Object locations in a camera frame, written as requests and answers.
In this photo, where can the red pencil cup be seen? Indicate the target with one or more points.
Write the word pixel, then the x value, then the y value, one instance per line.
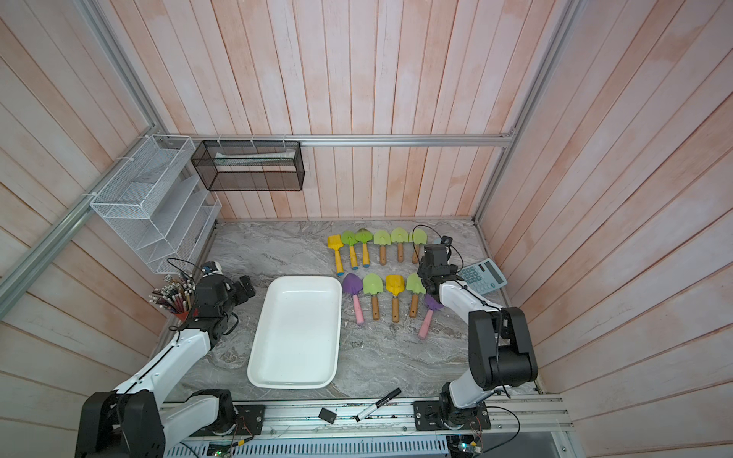
pixel 182 316

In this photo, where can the purple shovel pink handle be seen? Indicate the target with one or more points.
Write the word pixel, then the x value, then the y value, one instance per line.
pixel 433 305

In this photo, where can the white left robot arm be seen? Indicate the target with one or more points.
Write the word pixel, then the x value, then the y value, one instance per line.
pixel 128 422

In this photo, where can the green shovel yellow handle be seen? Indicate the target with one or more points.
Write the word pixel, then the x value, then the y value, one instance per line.
pixel 349 239

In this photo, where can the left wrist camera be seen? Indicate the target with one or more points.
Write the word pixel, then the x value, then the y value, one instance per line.
pixel 211 268

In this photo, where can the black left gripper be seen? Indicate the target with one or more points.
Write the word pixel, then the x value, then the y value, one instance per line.
pixel 240 292

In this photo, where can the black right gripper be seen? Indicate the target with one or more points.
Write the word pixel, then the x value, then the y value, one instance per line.
pixel 423 272

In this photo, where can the large green shovel blade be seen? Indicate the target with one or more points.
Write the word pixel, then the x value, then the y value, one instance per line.
pixel 373 286

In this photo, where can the small black square block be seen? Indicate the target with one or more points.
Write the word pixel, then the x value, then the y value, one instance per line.
pixel 327 415

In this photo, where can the light blue calculator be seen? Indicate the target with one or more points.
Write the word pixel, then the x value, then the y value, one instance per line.
pixel 483 277

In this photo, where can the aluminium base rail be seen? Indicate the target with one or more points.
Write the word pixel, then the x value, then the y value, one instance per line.
pixel 522 426

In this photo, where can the green shovel orange handle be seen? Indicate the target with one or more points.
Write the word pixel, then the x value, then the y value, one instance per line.
pixel 364 237

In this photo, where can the yellow square shovel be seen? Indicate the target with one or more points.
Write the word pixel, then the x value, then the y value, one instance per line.
pixel 335 244

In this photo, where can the black marker pen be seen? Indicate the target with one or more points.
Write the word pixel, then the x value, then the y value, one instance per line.
pixel 363 415

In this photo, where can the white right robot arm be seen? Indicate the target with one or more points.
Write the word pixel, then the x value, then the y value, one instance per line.
pixel 501 351

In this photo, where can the white plastic storage box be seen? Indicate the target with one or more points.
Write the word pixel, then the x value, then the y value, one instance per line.
pixel 297 341

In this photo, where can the black wire mesh basket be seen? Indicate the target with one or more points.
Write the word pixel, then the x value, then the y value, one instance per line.
pixel 250 165

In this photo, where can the green shovel wooden handle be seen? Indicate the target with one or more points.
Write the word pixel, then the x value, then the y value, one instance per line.
pixel 418 237
pixel 399 236
pixel 382 238

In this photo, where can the white wire mesh shelf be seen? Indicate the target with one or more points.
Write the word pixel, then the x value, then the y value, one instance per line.
pixel 161 211

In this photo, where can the green trowel wooden handle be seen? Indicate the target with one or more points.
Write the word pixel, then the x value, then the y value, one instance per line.
pixel 416 288

